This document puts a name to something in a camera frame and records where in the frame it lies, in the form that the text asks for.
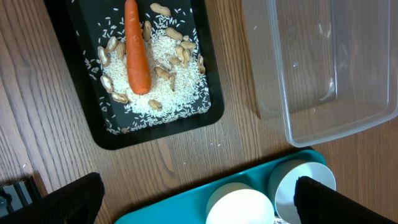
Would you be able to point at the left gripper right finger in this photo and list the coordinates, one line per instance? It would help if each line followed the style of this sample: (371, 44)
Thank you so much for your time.
(317, 203)

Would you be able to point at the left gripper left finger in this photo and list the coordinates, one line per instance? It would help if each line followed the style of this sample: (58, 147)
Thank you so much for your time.
(77, 202)

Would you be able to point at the grey bowl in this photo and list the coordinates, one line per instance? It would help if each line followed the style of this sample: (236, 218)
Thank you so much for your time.
(282, 182)

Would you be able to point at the white bowl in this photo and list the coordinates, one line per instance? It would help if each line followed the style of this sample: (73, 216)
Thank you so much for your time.
(239, 203)

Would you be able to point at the orange carrot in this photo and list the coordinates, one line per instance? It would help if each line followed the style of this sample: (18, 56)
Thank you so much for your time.
(138, 70)

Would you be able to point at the teal plastic serving tray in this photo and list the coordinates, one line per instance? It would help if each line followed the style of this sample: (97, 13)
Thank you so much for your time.
(190, 206)

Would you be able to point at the clear plastic bin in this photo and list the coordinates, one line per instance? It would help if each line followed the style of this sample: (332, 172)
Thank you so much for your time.
(323, 69)

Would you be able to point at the pile of rice and peanuts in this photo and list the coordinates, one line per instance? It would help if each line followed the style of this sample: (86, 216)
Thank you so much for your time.
(179, 87)

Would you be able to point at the black plastic tray bin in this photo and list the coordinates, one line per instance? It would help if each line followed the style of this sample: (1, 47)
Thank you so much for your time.
(81, 26)

